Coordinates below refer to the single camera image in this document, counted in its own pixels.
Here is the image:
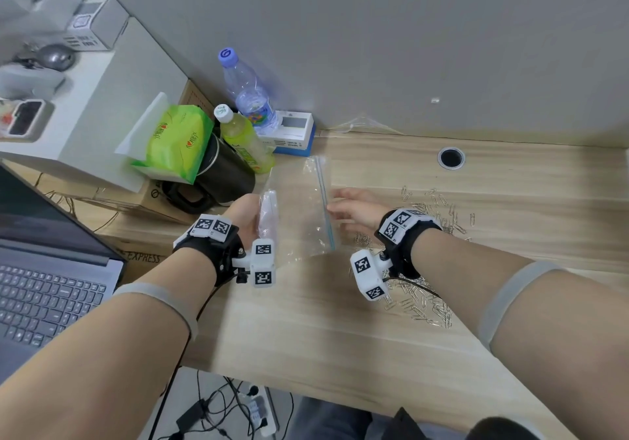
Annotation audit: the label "green tissue pack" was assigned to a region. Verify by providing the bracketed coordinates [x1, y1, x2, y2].
[131, 104, 216, 185]

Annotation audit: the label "crumpled clear plastic wrap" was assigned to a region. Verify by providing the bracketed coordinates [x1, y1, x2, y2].
[326, 114, 406, 136]

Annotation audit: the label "brown printed carton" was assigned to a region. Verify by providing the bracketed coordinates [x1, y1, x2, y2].
[179, 80, 217, 121]

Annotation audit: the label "white tray with black insert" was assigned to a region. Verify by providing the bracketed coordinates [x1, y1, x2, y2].
[0, 98, 54, 142]

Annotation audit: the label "round silver cable grommet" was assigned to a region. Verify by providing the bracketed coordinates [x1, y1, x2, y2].
[437, 147, 467, 170]

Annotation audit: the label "white sheet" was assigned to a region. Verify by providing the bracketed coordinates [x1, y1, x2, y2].
[114, 92, 170, 158]

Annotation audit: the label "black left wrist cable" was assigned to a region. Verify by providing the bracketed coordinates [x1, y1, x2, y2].
[147, 277, 246, 440]

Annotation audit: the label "white wrist camera block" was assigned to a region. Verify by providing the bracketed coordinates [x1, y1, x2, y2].
[231, 238, 277, 289]
[349, 250, 394, 302]

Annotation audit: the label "white power strip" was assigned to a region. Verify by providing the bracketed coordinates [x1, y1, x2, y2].
[235, 385, 281, 438]

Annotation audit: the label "person's left hand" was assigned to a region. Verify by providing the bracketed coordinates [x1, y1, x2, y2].
[235, 192, 262, 250]

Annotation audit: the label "black right wristband with markers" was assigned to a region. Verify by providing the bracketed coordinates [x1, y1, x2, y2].
[374, 208, 443, 280]

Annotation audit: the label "black power adapter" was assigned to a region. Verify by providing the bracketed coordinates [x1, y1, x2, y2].
[176, 399, 210, 431]

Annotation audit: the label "clear water bottle purple cap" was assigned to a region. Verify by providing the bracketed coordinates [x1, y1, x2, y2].
[218, 47, 280, 134]

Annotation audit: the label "person's right forearm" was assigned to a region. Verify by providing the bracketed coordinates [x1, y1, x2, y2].
[410, 228, 629, 440]

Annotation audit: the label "brown cardboard box black print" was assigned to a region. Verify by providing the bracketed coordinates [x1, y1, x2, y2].
[110, 236, 180, 284]

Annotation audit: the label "yellow-green drink bottle white cap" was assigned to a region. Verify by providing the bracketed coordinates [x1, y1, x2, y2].
[213, 104, 276, 174]

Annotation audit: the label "white and blue box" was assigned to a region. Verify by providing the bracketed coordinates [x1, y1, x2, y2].
[257, 110, 316, 157]

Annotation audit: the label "white right wrist camera block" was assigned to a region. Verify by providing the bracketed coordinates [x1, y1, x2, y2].
[349, 250, 394, 302]

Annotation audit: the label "clear plastic zip bag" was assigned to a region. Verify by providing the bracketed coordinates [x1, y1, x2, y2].
[257, 155, 341, 265]

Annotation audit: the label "grey laptop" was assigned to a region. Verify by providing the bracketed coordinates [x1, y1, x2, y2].
[0, 162, 126, 386]

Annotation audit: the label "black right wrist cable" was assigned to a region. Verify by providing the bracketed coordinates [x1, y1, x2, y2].
[381, 275, 443, 301]

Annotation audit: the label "person's right hand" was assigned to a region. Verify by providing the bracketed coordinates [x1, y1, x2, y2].
[326, 188, 394, 239]

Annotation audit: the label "black kettle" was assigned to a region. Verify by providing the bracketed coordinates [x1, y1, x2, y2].
[162, 132, 256, 215]

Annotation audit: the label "brown box with circle logo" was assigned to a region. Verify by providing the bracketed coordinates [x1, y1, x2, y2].
[132, 169, 197, 225]

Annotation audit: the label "pile of silver paper clips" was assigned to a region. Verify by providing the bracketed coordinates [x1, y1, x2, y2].
[351, 185, 478, 330]

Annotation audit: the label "black wristband with markers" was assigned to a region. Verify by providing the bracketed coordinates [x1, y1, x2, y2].
[374, 208, 443, 280]
[172, 213, 245, 287]

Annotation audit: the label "white blurry cartons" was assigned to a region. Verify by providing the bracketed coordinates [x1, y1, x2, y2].
[0, 0, 85, 45]

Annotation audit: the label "large white cabinet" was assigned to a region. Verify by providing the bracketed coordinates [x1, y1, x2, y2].
[0, 16, 190, 194]

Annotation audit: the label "light wooden table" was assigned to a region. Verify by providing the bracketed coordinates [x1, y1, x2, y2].
[9, 130, 629, 440]

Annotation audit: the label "black office chair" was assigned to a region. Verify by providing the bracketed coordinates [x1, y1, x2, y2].
[392, 407, 443, 440]

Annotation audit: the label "white left wrist camera block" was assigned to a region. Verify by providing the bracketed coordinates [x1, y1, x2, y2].
[231, 238, 277, 289]

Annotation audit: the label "flat white device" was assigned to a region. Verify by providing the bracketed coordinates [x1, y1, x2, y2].
[0, 64, 66, 101]

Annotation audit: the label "small white printed carton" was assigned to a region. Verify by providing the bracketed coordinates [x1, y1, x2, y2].
[62, 0, 130, 52]

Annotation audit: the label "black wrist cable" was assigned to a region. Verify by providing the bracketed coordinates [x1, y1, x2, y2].
[147, 277, 246, 440]
[381, 275, 443, 301]

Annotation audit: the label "person's left forearm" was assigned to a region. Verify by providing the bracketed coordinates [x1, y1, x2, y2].
[0, 247, 217, 440]

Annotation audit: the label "black left wristband with markers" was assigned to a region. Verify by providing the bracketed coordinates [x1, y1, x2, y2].
[172, 213, 245, 287]

